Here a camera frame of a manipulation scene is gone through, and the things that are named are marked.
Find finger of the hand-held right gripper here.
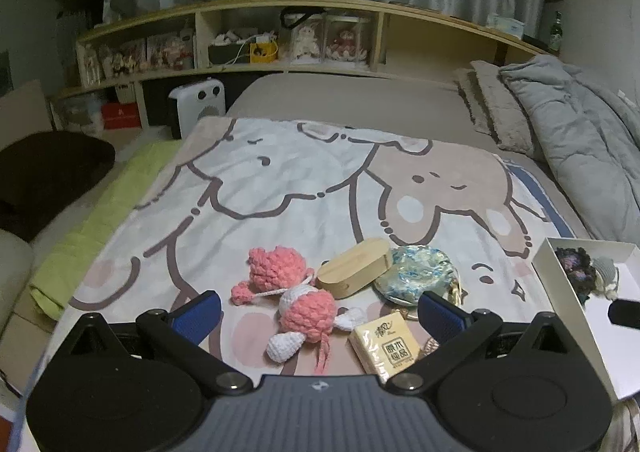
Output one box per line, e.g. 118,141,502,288
607,298,640,329

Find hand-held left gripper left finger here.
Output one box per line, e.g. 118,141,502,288
50,291,256,397

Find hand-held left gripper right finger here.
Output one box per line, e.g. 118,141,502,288
385,291,587,395

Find white cardboard box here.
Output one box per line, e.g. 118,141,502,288
531,237,640,403

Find blue floral brocade pouch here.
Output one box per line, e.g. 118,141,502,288
372,246,458,306

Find oval wooden box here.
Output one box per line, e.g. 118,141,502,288
316,238,393,293

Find pink and white crochet doll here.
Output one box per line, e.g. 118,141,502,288
266,284,368,375

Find grey crochet toy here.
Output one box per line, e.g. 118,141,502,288
592,257,621,300

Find yellow tissue packet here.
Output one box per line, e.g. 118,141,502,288
347,309,426,376

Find dark crochet flowers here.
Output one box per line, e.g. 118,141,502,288
555,246,598,307

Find pink crochet toy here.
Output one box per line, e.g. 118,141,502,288
230,247,316,307

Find green blanket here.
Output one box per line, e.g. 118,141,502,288
29,141,183,320

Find printed cartoon blanket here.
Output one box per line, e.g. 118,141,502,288
70,117,576,378

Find grey duvet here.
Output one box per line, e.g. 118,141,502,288
500,54,640,245

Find dark brown cushion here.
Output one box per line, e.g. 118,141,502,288
0,131,117,240

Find white heater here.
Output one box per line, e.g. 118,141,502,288
167,77,227,139

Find red box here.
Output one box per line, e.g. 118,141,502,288
101,102,141,130

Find clear plastic container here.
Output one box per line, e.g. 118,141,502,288
57,94,104,136

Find bed with taupe sheet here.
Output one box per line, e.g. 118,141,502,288
225,73,593,239

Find dark storage bin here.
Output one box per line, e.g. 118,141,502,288
207,32,251,66

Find row of figurines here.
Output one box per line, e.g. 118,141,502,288
77,34,196,81

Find wooden headboard shelf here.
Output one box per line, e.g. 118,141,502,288
55,0,551,129

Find cardboard sheet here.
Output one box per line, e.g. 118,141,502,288
0,79,56,153

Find red doll in clear case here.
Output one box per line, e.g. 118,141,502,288
325,14,373,64

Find green bottle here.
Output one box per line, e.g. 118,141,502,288
549,12,565,53

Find white doll in clear case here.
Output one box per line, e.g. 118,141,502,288
290,12,325,64

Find white tissue pack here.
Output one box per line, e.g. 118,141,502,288
487,14,525,36

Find black strap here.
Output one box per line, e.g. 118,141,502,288
280,6,326,29

